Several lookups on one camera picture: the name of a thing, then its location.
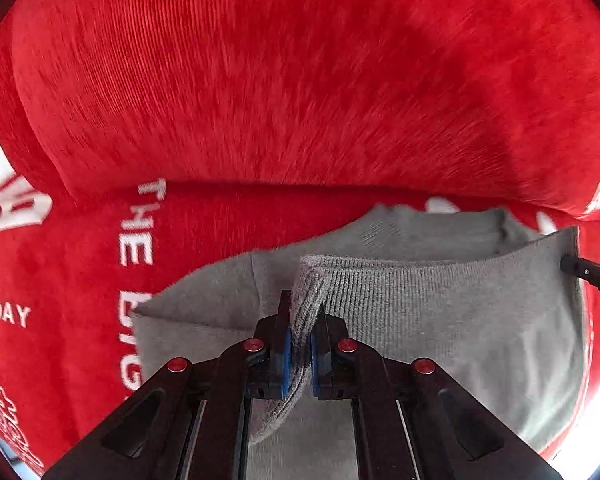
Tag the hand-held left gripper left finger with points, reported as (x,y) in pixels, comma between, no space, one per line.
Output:
(287,365)

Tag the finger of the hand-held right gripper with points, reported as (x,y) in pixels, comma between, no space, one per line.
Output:
(592,276)

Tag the grey knit sweater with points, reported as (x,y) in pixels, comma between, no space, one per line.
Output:
(430,310)

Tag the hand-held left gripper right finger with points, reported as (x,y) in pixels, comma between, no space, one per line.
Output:
(318,365)

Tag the red printed sofa blanket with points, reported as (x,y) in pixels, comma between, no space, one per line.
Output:
(280,85)

